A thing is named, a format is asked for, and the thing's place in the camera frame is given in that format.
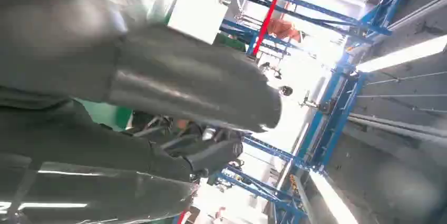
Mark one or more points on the person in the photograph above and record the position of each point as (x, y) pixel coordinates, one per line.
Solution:
(281, 28)
(286, 91)

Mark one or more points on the green plastic crate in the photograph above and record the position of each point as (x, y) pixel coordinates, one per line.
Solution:
(230, 42)

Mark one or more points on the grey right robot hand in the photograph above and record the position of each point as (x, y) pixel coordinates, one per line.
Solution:
(181, 86)

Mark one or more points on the green table mat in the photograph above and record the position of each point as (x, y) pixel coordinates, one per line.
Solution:
(104, 114)

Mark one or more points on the ceiling light strip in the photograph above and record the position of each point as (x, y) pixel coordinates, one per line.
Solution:
(331, 198)
(401, 54)

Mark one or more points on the grey ribbed right robot arm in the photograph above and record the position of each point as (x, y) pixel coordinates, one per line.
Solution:
(28, 98)

